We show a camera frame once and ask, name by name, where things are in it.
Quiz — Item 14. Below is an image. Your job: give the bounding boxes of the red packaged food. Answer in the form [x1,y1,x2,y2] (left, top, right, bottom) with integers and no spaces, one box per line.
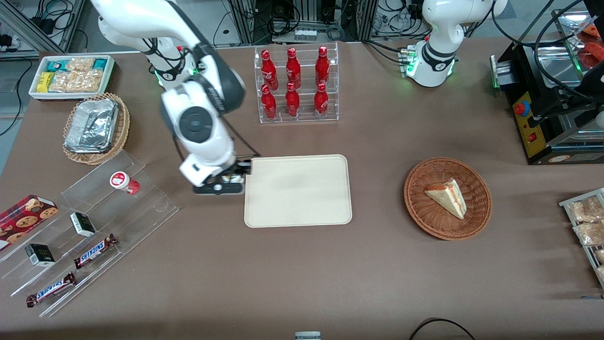
[579,42,603,68]

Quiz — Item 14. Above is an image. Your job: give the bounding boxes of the red cola bottle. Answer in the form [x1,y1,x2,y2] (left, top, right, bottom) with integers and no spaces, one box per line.
[286,47,302,89]
[285,82,300,118]
[315,46,330,88]
[261,84,277,120]
[314,83,329,119]
[261,49,279,91]

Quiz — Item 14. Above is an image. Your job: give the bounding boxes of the snickers bar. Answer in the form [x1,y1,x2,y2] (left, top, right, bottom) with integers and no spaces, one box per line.
[26,272,76,308]
[74,234,118,270]

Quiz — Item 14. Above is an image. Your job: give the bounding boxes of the clear cracker bag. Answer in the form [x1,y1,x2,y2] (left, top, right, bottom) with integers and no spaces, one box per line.
[49,58,104,93]

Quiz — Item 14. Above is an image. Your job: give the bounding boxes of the clear acrylic stepped shelf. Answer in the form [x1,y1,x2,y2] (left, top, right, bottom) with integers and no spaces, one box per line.
[0,150,180,318]

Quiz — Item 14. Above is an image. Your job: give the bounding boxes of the black cable loop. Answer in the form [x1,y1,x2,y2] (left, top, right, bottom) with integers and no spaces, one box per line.
[408,318,477,340]

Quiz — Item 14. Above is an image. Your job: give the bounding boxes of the white plastic snack bin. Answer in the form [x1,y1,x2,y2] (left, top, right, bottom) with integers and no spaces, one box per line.
[29,55,116,101]

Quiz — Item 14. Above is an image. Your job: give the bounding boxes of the clear acrylic bottle rack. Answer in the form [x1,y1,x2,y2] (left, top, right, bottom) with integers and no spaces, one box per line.
[254,42,339,124]

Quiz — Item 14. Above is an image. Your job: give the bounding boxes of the red gum container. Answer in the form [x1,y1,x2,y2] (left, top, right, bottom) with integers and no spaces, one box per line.
[110,171,141,195]

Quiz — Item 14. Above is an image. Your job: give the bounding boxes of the red cookie box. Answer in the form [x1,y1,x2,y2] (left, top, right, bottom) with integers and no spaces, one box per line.
[0,195,59,251]

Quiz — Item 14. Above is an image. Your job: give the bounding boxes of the wrapped triangle sandwich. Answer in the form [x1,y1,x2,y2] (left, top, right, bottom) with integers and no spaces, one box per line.
[424,178,468,220]

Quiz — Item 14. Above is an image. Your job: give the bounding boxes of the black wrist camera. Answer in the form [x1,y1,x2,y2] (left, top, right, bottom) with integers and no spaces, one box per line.
[193,182,245,196]

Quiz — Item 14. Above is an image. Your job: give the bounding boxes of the black machine with yellow panel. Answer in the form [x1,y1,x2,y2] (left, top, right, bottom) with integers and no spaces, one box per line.
[491,0,604,166]

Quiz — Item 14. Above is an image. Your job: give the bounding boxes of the beige plastic tray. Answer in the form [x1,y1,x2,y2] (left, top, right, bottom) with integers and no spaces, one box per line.
[244,154,353,228]

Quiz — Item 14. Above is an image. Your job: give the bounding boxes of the clear snack bag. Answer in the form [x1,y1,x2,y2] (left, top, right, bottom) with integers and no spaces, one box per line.
[568,196,604,223]
[573,222,604,247]

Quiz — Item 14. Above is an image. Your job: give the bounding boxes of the round brown wicker basket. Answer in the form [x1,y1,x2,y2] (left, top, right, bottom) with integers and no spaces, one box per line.
[404,157,493,241]

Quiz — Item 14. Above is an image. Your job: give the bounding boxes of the light wicker basket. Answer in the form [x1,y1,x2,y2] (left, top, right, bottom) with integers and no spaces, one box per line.
[63,93,131,165]

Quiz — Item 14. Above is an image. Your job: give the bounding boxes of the small black box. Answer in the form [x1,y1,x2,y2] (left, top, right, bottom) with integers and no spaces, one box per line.
[70,212,97,238]
[25,243,56,268]

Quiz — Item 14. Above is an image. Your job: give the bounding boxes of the aluminium foil tray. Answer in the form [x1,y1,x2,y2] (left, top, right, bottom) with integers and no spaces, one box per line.
[64,98,119,153]

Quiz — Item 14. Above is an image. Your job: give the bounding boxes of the grey wire tray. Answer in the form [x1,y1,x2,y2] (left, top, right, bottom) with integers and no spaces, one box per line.
[559,188,604,289]

